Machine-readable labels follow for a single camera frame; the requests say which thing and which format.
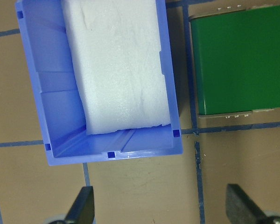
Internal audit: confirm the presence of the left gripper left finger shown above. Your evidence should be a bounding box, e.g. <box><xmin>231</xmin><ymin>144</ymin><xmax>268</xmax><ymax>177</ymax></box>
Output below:
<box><xmin>64</xmin><ymin>186</ymin><xmax>95</xmax><ymax>224</ymax></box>

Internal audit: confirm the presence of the blue bin left side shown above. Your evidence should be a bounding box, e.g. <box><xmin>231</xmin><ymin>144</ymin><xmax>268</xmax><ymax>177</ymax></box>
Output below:
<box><xmin>15</xmin><ymin>0</ymin><xmax>183</xmax><ymax>166</ymax></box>

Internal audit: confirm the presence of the white foam pad left bin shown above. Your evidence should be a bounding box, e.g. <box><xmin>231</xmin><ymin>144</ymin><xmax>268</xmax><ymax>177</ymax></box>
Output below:
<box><xmin>61</xmin><ymin>0</ymin><xmax>170</xmax><ymax>135</ymax></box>

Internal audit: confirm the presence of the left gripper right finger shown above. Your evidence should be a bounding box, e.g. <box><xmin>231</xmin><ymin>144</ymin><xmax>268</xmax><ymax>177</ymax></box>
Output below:
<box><xmin>225</xmin><ymin>184</ymin><xmax>268</xmax><ymax>224</ymax></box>

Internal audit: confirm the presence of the green conveyor belt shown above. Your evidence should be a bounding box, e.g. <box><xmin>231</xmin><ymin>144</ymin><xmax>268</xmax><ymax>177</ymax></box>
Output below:
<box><xmin>190</xmin><ymin>5</ymin><xmax>280</xmax><ymax>116</ymax></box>

